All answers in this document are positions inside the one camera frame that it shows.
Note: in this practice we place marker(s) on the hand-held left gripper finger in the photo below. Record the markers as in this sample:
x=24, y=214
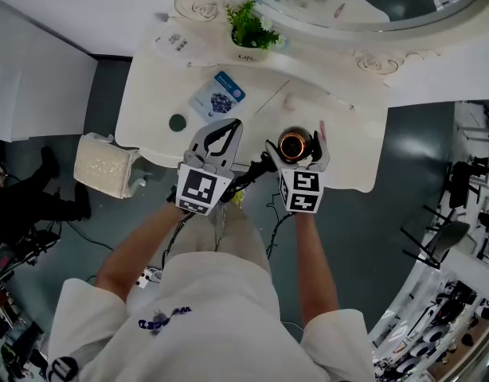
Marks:
x=196, y=141
x=232, y=153

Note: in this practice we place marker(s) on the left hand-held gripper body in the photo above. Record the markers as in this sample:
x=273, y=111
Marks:
x=198, y=187

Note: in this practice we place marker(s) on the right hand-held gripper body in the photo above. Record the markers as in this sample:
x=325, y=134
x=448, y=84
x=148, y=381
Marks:
x=304, y=191

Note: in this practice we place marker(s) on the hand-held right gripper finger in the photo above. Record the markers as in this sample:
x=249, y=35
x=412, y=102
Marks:
x=324, y=158
x=275, y=161

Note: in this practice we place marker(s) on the white dressing table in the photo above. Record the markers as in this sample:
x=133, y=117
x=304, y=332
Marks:
x=149, y=106

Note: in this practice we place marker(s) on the person's right forearm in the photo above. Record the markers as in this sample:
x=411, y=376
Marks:
x=316, y=269

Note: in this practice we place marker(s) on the person's left forearm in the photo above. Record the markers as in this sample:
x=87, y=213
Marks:
x=137, y=253

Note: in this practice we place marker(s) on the dark green round lid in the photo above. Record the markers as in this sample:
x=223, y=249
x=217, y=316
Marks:
x=177, y=122

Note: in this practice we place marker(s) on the white yellow-soled shoe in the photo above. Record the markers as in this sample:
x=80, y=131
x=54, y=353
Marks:
x=238, y=199

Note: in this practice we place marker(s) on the blue face mask packet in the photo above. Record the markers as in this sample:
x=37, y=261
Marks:
x=216, y=98

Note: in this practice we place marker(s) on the person's beige trousers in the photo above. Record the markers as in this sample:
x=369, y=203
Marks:
x=236, y=237

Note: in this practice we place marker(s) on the thin white stick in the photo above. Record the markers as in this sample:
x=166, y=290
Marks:
x=272, y=97

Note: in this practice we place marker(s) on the cream upholstered stool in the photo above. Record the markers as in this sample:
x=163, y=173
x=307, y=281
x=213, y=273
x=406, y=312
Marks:
x=103, y=165

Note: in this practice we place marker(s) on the white paper packet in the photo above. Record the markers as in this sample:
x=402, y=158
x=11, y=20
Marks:
x=170, y=44

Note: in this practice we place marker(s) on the white power strip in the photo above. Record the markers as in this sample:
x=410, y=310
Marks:
x=149, y=277

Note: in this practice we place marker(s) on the green potted plant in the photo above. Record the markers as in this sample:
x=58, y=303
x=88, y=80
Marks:
x=250, y=30

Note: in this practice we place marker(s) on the person's white shirt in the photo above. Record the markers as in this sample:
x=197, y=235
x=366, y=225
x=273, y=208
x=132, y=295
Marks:
x=212, y=324

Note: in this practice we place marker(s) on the black office chair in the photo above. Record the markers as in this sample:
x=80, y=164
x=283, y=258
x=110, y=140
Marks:
x=461, y=185

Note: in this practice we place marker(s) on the grey office chair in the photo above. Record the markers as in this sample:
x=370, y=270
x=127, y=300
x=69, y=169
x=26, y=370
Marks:
x=447, y=237

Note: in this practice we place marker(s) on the white rack with equipment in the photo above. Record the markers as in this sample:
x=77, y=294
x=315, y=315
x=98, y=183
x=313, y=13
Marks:
x=423, y=277

